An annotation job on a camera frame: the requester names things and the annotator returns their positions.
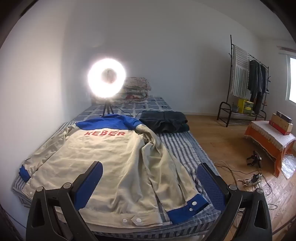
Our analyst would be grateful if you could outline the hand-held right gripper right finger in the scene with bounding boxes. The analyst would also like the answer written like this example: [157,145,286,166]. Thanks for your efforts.
[196,162,273,241]

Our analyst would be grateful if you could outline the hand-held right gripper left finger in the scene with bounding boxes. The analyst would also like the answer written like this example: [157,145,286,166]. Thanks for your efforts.
[26,161,103,241]

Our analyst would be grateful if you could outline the beige and blue jacket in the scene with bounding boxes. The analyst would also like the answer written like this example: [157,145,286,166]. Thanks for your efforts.
[18,113,211,226]

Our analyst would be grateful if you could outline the folded dark clothes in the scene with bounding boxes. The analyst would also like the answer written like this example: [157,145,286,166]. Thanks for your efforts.
[139,111,190,133]

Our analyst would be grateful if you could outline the dark hanging clothes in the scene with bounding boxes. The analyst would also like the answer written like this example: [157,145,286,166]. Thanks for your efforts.
[247,60,269,114]

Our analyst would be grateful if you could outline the black clothes rack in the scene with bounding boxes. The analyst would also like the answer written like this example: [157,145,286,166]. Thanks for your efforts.
[217,35,271,127]

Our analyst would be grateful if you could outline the white power strip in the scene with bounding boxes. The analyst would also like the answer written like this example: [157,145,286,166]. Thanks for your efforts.
[240,174,263,186]

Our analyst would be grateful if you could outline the black clamp device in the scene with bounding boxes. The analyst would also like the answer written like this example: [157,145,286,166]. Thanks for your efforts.
[246,150,262,168]

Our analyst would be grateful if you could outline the black tripod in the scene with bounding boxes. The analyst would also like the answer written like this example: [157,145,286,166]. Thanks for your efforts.
[100,98,114,117]

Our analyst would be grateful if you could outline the white lace cloth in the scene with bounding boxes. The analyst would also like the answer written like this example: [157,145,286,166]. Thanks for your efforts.
[248,120,296,151]

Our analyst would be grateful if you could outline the low table with orange cloth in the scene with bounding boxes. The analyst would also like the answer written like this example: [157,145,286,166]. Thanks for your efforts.
[245,120,296,178]

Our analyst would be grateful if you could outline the clear plastic wrap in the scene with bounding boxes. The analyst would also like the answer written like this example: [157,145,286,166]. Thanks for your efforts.
[280,154,296,180]

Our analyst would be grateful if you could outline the yellow box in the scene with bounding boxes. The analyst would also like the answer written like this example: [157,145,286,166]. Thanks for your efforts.
[238,98,254,114]

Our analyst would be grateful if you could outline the red box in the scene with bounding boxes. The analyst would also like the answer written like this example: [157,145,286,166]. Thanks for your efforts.
[269,120,290,136]

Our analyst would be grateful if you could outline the stacked boxes on table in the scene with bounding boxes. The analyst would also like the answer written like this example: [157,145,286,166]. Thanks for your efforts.
[270,113,293,133]

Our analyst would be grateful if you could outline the blue patterned bed sheet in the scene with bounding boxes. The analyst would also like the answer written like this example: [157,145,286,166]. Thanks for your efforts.
[74,96,183,123]

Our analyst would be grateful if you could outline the dark flat box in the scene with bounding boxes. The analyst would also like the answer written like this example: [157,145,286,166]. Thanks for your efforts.
[276,111,292,123]

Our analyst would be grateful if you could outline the folded floral quilt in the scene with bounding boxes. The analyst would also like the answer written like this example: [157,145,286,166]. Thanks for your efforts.
[116,77,152,101]

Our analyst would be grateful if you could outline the striped hanging towel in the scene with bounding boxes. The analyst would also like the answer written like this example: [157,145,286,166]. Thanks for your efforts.
[231,45,250,98]

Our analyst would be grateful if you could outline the window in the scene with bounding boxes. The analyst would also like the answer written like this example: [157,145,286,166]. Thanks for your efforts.
[285,54,296,102]

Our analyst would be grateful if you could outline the black floor cables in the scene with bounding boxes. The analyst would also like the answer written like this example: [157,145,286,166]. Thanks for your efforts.
[214,161,278,211]

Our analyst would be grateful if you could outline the ring light cable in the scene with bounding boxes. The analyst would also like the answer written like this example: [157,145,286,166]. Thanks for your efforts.
[113,108,148,116]

